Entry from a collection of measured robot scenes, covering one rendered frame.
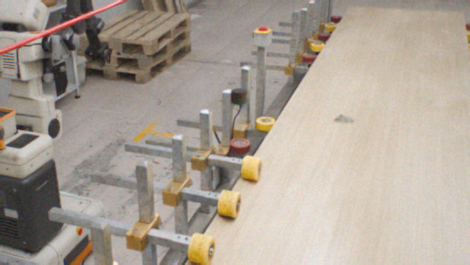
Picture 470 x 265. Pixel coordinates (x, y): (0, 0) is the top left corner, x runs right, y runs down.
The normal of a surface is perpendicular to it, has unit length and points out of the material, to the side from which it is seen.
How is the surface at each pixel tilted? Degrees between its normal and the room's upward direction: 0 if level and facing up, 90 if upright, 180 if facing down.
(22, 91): 82
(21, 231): 90
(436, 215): 0
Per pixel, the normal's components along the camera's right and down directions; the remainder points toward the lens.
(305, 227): -0.03, -0.90
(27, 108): -0.40, 0.29
